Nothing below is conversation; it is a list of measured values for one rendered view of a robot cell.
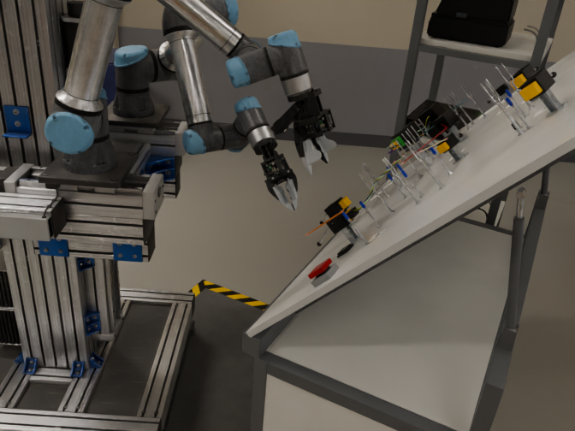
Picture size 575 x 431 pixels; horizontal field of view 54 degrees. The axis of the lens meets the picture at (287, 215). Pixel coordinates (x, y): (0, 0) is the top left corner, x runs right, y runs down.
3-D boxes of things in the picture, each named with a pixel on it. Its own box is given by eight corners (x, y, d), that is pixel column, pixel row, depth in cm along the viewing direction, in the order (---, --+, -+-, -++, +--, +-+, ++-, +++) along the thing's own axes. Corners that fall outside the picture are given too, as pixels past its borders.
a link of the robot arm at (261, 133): (249, 142, 170) (274, 131, 170) (255, 155, 169) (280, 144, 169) (245, 133, 163) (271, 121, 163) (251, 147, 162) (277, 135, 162)
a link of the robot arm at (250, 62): (234, 82, 151) (274, 68, 150) (234, 94, 141) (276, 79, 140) (224, 54, 147) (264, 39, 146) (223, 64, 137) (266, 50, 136)
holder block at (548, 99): (579, 89, 125) (554, 56, 125) (561, 110, 119) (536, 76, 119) (561, 99, 129) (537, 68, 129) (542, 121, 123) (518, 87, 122)
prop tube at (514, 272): (500, 339, 131) (510, 219, 119) (502, 333, 133) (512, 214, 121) (515, 342, 130) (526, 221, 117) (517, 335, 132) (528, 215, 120)
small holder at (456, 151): (477, 144, 157) (462, 123, 157) (462, 159, 152) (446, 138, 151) (465, 150, 161) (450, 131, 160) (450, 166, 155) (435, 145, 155)
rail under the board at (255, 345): (241, 351, 152) (242, 333, 149) (382, 194, 246) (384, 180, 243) (258, 359, 150) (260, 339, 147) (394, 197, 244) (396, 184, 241)
